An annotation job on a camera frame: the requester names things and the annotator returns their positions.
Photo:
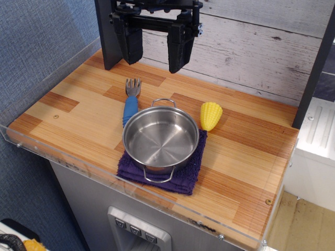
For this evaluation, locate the black right frame post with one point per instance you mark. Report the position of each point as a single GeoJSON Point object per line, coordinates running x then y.
{"type": "Point", "coordinates": [317, 68]}

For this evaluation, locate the grey cabinet with button panel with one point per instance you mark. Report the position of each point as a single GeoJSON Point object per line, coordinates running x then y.
{"type": "Point", "coordinates": [112, 220]}

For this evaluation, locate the yellow toy corn cob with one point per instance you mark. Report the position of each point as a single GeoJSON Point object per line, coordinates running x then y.
{"type": "Point", "coordinates": [210, 114]}

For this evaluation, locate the stainless steel pot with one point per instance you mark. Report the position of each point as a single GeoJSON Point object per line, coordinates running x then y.
{"type": "Point", "coordinates": [160, 139]}

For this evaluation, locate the white appliance at right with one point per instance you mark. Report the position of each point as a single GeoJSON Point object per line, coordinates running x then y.
{"type": "Point", "coordinates": [310, 175]}

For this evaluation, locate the blue handled grey spatula fork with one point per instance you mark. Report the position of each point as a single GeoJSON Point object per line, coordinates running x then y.
{"type": "Point", "coordinates": [133, 88]}

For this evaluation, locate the black frame post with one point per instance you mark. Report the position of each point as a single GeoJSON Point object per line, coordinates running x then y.
{"type": "Point", "coordinates": [317, 68]}
{"type": "Point", "coordinates": [109, 43]}

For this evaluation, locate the black left frame post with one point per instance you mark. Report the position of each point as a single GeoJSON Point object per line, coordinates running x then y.
{"type": "Point", "coordinates": [109, 43]}

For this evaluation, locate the purple folded cloth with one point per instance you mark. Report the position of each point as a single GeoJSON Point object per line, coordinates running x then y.
{"type": "Point", "coordinates": [182, 181]}

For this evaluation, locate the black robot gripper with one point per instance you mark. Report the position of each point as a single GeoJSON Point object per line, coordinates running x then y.
{"type": "Point", "coordinates": [179, 18]}

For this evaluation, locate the yellow object bottom left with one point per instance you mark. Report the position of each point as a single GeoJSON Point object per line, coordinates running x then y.
{"type": "Point", "coordinates": [33, 245]}

